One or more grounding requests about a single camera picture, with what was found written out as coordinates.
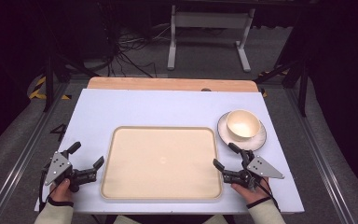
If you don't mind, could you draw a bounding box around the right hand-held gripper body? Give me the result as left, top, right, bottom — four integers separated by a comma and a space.
222, 149, 285, 191

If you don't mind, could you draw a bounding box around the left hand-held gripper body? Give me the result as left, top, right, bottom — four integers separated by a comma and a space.
42, 150, 98, 193

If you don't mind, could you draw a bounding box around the person's left hand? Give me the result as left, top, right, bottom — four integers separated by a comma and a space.
48, 177, 76, 203

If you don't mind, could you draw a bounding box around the person's right hand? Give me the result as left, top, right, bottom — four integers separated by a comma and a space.
230, 176, 273, 205

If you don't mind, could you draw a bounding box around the white plate with dark rim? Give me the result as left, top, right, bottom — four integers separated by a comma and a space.
216, 111, 268, 152

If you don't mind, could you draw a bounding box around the cream bowl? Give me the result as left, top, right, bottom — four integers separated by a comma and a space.
226, 108, 261, 142

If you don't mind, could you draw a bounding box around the beige rectangular tray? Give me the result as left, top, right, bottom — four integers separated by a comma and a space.
100, 125, 224, 201

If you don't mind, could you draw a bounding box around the yellow and black floor tape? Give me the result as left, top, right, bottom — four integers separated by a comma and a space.
28, 76, 73, 101

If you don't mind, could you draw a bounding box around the black metal stand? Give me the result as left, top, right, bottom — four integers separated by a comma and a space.
41, 52, 101, 113
255, 59, 309, 118

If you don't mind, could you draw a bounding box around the white metal stand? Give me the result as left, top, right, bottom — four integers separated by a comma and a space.
167, 4, 256, 73

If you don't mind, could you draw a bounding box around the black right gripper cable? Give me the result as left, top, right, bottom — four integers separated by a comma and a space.
254, 176, 282, 213

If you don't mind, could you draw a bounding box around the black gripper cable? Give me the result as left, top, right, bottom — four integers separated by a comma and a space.
254, 176, 282, 213
37, 161, 52, 213

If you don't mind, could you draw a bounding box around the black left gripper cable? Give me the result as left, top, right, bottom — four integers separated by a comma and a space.
37, 161, 52, 213

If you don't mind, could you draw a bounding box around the aluminium floor rail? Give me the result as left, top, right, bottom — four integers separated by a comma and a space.
0, 82, 73, 224
283, 87, 357, 224

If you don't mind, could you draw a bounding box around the bundle of black floor cables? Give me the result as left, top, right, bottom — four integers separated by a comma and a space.
105, 24, 172, 78

